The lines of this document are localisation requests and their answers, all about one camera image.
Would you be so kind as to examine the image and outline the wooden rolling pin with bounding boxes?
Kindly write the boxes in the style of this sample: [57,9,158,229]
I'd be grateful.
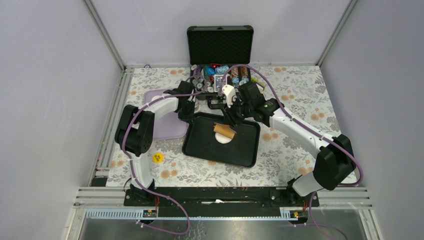
[213,123,236,140]

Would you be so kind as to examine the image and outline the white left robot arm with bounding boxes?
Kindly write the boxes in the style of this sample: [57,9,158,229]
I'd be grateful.
[114,81,202,206]

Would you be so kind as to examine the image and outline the white dough disc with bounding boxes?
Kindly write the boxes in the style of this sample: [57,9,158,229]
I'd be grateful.
[214,132,232,144]

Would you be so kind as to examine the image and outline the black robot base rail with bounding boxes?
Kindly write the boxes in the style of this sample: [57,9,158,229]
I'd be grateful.
[123,185,319,208]

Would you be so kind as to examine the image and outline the black poker chip case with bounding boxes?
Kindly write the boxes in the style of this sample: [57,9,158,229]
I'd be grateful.
[186,25,254,110]

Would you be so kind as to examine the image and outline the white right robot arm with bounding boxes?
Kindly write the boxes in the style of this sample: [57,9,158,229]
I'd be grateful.
[219,82,357,206]

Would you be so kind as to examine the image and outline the blue playing card deck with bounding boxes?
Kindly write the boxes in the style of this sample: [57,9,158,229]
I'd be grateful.
[214,74,227,93]

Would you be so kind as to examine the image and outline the yellow round token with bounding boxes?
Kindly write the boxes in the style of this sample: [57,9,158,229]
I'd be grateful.
[152,152,164,164]

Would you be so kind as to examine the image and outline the black baking tray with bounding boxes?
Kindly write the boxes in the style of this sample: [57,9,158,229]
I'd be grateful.
[182,112,261,168]

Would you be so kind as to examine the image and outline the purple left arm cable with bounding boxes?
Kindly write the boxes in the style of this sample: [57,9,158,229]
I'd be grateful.
[121,66,213,236]

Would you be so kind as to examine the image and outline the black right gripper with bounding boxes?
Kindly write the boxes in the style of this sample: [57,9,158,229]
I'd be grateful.
[221,96,253,128]

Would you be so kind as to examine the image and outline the purple plastic tray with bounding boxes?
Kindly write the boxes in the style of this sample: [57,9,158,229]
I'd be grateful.
[153,97,187,141]

